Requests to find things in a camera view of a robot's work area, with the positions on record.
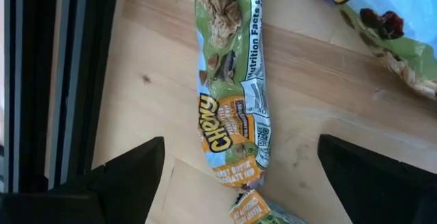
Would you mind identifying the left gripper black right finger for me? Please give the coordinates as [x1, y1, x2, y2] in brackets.
[316, 133, 437, 224]

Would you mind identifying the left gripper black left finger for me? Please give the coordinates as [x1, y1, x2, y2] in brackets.
[0, 136, 167, 224]

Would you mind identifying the peanut butter chocolate granola bar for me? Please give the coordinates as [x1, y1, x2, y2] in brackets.
[229, 189, 308, 224]
[194, 0, 272, 191]

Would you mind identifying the dark blue raisin granola bar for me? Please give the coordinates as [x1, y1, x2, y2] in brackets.
[300, 0, 437, 102]

